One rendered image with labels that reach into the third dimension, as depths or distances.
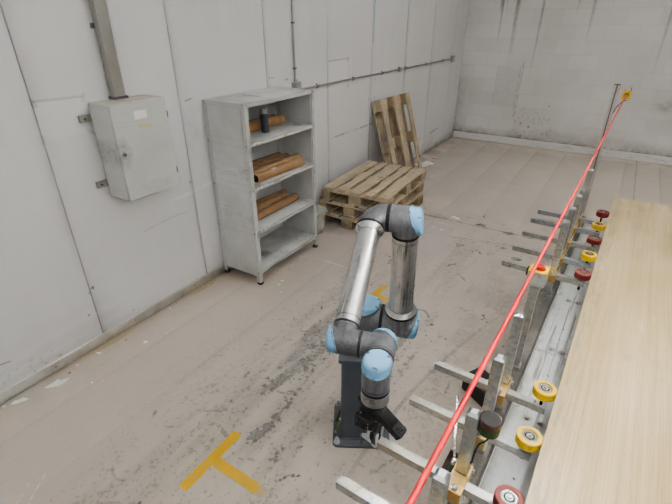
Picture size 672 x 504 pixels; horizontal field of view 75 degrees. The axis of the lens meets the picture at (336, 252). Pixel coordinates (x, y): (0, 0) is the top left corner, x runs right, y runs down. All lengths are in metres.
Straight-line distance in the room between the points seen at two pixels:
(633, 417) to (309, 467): 1.54
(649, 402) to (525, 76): 7.53
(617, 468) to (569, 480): 0.17
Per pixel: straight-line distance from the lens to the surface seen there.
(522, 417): 2.12
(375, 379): 1.36
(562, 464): 1.64
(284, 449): 2.67
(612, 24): 8.83
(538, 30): 8.95
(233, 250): 4.03
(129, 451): 2.88
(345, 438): 2.67
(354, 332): 1.47
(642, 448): 1.80
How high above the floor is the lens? 2.10
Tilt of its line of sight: 28 degrees down
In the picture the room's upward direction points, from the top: straight up
